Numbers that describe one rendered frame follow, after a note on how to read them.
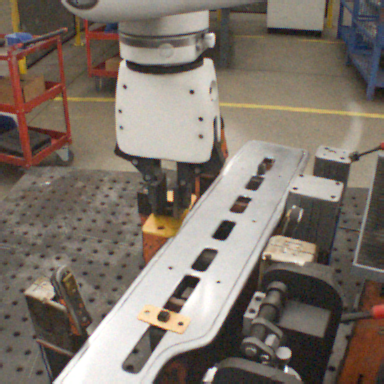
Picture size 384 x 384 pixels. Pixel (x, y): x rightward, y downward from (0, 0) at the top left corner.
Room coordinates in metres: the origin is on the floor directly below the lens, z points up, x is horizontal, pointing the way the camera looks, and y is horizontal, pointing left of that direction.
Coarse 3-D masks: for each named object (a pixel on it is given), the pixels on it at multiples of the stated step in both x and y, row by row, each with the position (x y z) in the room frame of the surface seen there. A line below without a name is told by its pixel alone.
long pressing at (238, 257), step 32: (256, 160) 1.10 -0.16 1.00; (288, 160) 1.10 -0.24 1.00; (224, 192) 0.94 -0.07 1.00; (256, 192) 0.94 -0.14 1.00; (192, 224) 0.82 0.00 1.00; (256, 224) 0.82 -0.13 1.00; (160, 256) 0.71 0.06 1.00; (192, 256) 0.71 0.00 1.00; (224, 256) 0.71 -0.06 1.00; (256, 256) 0.71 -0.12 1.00; (128, 288) 0.63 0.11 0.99; (160, 288) 0.62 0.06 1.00; (224, 288) 0.62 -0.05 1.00; (128, 320) 0.55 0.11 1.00; (192, 320) 0.55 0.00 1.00; (224, 320) 0.55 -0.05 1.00; (96, 352) 0.48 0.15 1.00; (128, 352) 0.48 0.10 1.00; (160, 352) 0.48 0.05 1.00; (192, 352) 0.49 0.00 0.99
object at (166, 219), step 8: (168, 192) 0.50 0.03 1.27; (168, 200) 0.46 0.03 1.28; (192, 200) 0.48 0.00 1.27; (168, 208) 0.45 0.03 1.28; (152, 216) 0.45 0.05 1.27; (160, 216) 0.45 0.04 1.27; (168, 216) 0.44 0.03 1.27; (184, 216) 0.44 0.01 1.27; (152, 224) 0.43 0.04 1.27; (160, 224) 0.43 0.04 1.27; (168, 224) 0.43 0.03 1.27; (176, 224) 0.43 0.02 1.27; (144, 232) 0.42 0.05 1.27; (152, 232) 0.42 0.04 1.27; (160, 232) 0.42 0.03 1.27; (168, 232) 0.42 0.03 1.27; (176, 232) 0.42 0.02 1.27
